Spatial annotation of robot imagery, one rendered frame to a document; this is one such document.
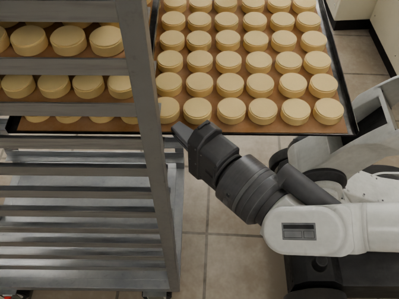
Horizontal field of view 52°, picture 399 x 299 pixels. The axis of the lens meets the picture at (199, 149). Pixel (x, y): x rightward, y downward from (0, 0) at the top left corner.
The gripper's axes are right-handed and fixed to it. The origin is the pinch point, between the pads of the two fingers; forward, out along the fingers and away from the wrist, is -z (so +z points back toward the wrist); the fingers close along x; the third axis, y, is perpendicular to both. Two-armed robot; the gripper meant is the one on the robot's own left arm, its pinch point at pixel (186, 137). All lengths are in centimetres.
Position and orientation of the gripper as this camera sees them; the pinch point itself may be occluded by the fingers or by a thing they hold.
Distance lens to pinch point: 69.7
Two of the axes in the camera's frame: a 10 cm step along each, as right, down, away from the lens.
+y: -7.2, 5.6, -4.1
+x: 0.0, -5.9, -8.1
